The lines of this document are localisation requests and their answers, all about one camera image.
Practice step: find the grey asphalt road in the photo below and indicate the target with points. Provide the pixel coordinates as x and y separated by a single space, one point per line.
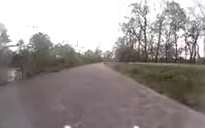
90 96

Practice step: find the row of bushes and trees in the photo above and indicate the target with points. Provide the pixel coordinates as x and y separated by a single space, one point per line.
40 53

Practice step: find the row of bare trees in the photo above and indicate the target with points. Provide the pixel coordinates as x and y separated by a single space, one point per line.
163 36

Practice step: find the grass verge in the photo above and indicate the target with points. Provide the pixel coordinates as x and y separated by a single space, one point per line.
176 80

